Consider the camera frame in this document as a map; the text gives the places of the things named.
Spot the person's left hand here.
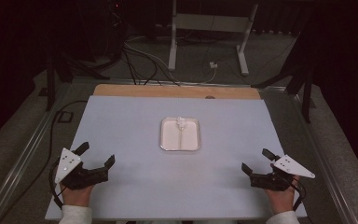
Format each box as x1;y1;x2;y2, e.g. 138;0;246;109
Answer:
60;181;95;208

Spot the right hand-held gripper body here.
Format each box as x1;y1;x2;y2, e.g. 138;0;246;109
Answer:
249;154;317;192

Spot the person's right hand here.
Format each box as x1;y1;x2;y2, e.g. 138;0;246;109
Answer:
264;174;301;216

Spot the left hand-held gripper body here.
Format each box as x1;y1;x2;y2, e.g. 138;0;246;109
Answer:
54;147;110;191

